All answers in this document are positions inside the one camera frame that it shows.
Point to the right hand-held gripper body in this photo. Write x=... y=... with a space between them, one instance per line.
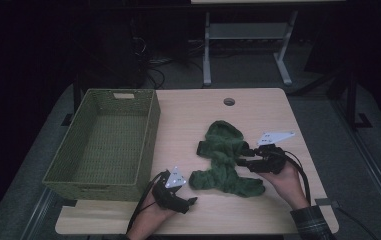
x=271 y=161

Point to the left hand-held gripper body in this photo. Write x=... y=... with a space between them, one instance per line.
x=168 y=198

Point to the green fuzzy cloth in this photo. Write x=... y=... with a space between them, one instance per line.
x=223 y=150

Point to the green woven basket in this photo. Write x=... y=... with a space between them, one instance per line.
x=65 y=156

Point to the person's left hand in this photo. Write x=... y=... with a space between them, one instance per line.
x=148 y=220

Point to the person's right hand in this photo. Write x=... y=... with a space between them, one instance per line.
x=291 y=186

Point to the black metal stand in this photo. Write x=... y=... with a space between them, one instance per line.
x=353 y=100

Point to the white metal stand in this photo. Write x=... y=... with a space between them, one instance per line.
x=244 y=30

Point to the metal floor rail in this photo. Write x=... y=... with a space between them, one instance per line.
x=38 y=213
x=371 y=166

